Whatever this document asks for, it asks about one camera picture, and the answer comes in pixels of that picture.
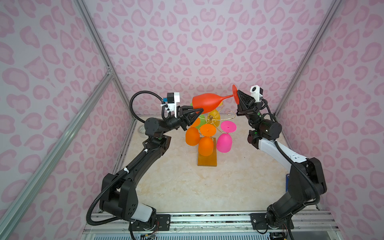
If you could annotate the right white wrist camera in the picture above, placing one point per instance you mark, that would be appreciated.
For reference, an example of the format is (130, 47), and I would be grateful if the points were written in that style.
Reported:
(257, 93)

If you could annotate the red wine glass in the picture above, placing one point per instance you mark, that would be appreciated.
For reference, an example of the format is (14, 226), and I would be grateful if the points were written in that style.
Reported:
(209, 101)

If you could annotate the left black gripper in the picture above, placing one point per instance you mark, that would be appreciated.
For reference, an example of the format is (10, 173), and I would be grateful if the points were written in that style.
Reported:
(184, 118)

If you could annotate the yellow wine glass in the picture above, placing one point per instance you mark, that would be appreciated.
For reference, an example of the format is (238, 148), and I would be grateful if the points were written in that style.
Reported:
(214, 117)

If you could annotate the pink wine glass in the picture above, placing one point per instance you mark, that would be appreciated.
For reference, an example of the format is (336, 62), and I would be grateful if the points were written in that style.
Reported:
(225, 141)

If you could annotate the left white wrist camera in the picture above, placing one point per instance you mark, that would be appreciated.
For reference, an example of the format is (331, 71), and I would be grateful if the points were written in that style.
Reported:
(169, 104)

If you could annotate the blue black stapler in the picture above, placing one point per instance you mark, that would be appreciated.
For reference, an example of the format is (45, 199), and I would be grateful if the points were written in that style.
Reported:
(287, 181)

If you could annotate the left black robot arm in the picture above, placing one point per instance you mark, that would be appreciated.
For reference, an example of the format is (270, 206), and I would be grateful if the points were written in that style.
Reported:
(118, 196)

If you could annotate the orange wine glass back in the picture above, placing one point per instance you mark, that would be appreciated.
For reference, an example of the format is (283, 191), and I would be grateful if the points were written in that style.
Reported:
(192, 134)

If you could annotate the orange wine glass front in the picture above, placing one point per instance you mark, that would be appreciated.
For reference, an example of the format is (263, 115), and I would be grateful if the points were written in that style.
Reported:
(206, 143)

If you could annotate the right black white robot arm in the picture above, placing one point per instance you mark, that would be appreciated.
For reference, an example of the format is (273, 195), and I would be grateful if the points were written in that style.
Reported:
(306, 182)

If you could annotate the clear tape roll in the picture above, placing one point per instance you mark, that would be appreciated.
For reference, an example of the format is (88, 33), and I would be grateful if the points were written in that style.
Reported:
(142, 129)

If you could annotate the orange wine glass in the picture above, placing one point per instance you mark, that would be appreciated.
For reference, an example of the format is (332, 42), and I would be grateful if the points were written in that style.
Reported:
(206, 143)
(192, 134)

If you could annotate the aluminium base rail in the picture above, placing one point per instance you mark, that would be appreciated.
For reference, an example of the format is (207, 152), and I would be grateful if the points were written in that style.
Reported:
(306, 225)

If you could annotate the green wine glass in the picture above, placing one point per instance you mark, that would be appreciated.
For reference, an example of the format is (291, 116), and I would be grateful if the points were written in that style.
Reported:
(201, 120)

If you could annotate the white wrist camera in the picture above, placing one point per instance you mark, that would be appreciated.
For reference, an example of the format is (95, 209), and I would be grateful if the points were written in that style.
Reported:
(169, 104)
(257, 93)

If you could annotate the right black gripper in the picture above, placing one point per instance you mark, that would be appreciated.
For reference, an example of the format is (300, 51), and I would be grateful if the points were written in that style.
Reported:
(247, 106)

